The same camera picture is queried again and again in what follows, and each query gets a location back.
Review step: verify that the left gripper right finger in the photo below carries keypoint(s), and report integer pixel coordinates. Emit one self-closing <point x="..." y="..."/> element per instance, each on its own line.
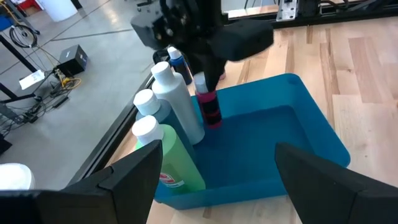
<point x="311" y="186"/>

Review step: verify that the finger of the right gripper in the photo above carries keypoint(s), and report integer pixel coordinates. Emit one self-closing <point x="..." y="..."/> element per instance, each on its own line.
<point x="214" y="74"/>
<point x="196" y="63"/>

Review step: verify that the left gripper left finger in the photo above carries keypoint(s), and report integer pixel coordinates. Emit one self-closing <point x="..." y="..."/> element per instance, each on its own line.
<point x="136" y="186"/>

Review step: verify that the dark blue paint bottle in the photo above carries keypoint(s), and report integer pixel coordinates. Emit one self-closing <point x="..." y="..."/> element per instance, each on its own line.
<point x="180" y="67"/>

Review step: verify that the dark red paint bottle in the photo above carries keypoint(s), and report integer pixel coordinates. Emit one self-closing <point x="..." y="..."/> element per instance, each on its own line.
<point x="211" y="109"/>

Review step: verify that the tall white bottle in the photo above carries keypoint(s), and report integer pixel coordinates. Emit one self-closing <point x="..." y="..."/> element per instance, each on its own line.
<point x="180" y="102"/>

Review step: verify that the large green paint bottle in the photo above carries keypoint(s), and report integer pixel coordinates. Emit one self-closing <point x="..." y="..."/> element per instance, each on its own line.
<point x="180" y="165"/>

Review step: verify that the large grey paint bottle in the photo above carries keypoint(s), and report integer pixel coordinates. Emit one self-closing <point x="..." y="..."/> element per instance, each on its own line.
<point x="149" y="104"/>

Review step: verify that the blue plastic bin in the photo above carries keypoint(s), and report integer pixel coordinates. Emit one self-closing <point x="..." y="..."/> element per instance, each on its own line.
<point x="264" y="140"/>

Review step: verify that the black power strip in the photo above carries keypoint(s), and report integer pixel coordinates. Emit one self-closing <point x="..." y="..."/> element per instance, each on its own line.
<point x="60" y="101"/>

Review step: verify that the black box on floor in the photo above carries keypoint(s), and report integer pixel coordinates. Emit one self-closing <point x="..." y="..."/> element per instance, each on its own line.
<point x="73" y="60"/>

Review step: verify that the white round pillar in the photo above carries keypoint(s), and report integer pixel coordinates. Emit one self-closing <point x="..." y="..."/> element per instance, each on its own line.
<point x="59" y="7"/>

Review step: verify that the white paper sheet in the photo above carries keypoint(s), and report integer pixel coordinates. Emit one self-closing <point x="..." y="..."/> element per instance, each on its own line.
<point x="31" y="79"/>

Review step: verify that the black floor stand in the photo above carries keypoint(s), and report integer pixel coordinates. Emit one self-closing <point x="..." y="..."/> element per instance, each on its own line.
<point x="17" y="54"/>

